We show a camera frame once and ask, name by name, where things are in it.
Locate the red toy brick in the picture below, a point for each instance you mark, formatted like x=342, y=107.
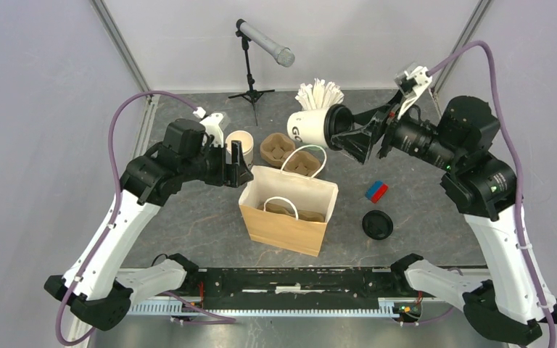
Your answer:
x=379, y=193

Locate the grey microphone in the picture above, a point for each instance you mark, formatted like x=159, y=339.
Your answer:
x=281, y=54

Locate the brown pulp carrier top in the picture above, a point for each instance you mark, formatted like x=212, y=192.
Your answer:
x=302, y=214

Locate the brown pulp cup carrier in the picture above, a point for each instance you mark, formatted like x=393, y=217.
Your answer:
x=275, y=149

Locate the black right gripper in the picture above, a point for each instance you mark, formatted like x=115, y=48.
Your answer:
x=359, y=143

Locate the white paper cup printed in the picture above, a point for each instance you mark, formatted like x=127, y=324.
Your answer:
x=247, y=144

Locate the black microphone stand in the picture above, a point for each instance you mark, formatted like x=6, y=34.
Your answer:
x=251, y=95

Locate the blue toy brick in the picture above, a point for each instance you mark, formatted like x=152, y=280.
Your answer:
x=372, y=189

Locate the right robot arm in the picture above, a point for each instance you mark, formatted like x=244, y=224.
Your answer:
x=503, y=307

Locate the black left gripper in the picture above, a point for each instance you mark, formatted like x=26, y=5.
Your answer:
x=238, y=173

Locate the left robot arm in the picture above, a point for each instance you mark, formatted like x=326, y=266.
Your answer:
x=190, y=151

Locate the black plastic cup lid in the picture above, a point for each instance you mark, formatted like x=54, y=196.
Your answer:
x=339, y=119

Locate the brown paper bag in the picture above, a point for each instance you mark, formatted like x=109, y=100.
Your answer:
x=288, y=189

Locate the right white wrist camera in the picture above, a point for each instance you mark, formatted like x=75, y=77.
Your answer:
x=412, y=81

